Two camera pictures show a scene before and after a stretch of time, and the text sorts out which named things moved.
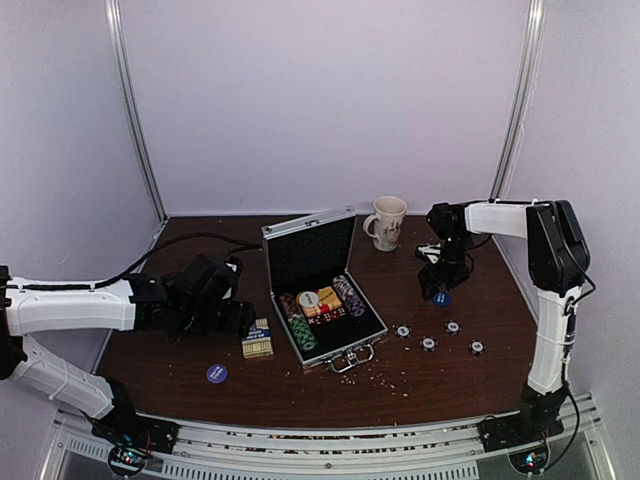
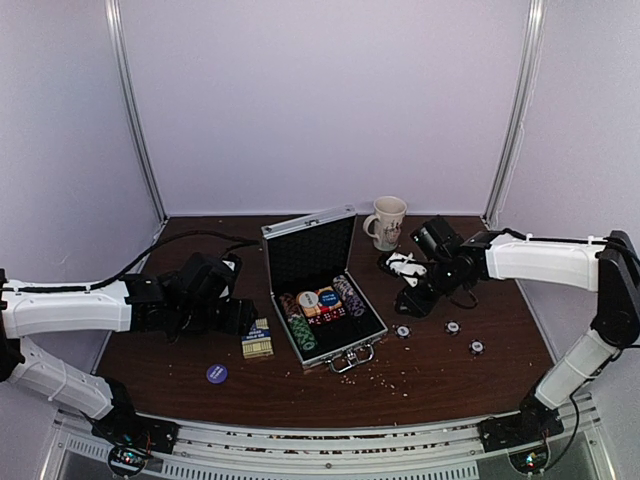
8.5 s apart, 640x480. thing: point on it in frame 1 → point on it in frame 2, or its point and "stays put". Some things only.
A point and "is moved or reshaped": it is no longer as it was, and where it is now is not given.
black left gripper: [239, 322] stays put
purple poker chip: [477, 346] stays put
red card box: [328, 300] stays put
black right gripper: [439, 277] → [418, 307]
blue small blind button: [441, 298] is moved or reshaped
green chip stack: [303, 332] stays put
